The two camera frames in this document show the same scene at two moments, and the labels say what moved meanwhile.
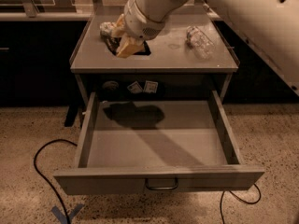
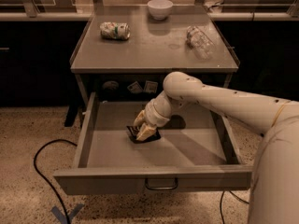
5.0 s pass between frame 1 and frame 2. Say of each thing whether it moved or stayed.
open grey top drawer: stayed
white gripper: moved
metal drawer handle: stayed
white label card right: stayed
